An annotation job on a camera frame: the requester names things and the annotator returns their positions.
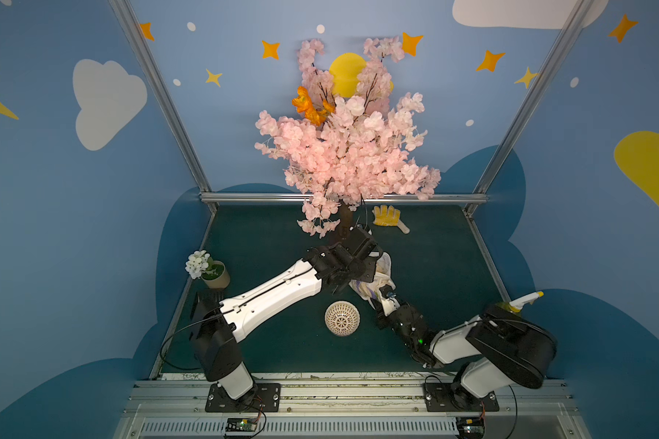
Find white purple oats bag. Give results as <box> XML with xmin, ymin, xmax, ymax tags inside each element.
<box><xmin>349</xmin><ymin>252</ymin><xmax>395</xmax><ymax>302</ymax></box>

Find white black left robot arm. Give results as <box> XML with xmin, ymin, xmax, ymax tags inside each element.
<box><xmin>190</xmin><ymin>227</ymin><xmax>383</xmax><ymax>405</ymax></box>

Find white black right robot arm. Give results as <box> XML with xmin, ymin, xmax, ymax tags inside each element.
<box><xmin>369</xmin><ymin>285</ymin><xmax>558</xmax><ymax>405</ymax></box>

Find yellow hand-shaped toy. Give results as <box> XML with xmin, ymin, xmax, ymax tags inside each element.
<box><xmin>373</xmin><ymin>205</ymin><xmax>410</xmax><ymax>234</ymax></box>

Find pink blossom artificial tree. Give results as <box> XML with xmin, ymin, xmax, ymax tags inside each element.
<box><xmin>255</xmin><ymin>37</ymin><xmax>441</xmax><ymax>238</ymax></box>

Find yellow green spray bottle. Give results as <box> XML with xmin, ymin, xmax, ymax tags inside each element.
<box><xmin>497</xmin><ymin>291</ymin><xmax>544</xmax><ymax>314</ymax></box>

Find right green circuit board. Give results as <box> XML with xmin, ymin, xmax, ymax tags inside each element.
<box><xmin>456</xmin><ymin>417</ymin><xmax>485</xmax><ymax>439</ymax></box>

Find green circuit board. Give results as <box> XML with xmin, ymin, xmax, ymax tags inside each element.
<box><xmin>224</xmin><ymin>417</ymin><xmax>259</xmax><ymax>435</ymax></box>
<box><xmin>456</xmin><ymin>417</ymin><xmax>485</xmax><ymax>439</ymax></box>

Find beige flower pot white flowers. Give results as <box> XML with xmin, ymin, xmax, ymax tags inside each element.
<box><xmin>185</xmin><ymin>250</ymin><xmax>231</xmax><ymax>289</ymax></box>

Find black plastic scoop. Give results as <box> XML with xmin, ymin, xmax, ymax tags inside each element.
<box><xmin>190</xmin><ymin>289</ymin><xmax>224</xmax><ymax>321</ymax></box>

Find left green circuit board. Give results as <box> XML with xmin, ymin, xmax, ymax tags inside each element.
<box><xmin>224</xmin><ymin>417</ymin><xmax>259</xmax><ymax>435</ymax></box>

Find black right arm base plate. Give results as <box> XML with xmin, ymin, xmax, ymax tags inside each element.
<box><xmin>423</xmin><ymin>380</ymin><xmax>500</xmax><ymax>413</ymax></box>

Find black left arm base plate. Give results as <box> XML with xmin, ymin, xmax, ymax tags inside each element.
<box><xmin>205</xmin><ymin>382</ymin><xmax>282</xmax><ymax>413</ymax></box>

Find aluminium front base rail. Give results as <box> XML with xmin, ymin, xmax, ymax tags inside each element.
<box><xmin>114</xmin><ymin>372</ymin><xmax>591</xmax><ymax>438</ymax></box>

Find aluminium left frame post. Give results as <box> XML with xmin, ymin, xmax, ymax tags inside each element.
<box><xmin>109</xmin><ymin>0</ymin><xmax>218</xmax><ymax>216</ymax></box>

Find aluminium frame post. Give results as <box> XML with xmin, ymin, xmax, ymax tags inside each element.
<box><xmin>109</xmin><ymin>0</ymin><xmax>218</xmax><ymax>216</ymax></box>
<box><xmin>473</xmin><ymin>0</ymin><xmax>594</xmax><ymax>197</ymax></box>

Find aluminium right frame post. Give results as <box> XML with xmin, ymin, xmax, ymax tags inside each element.
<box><xmin>473</xmin><ymin>0</ymin><xmax>594</xmax><ymax>197</ymax></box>

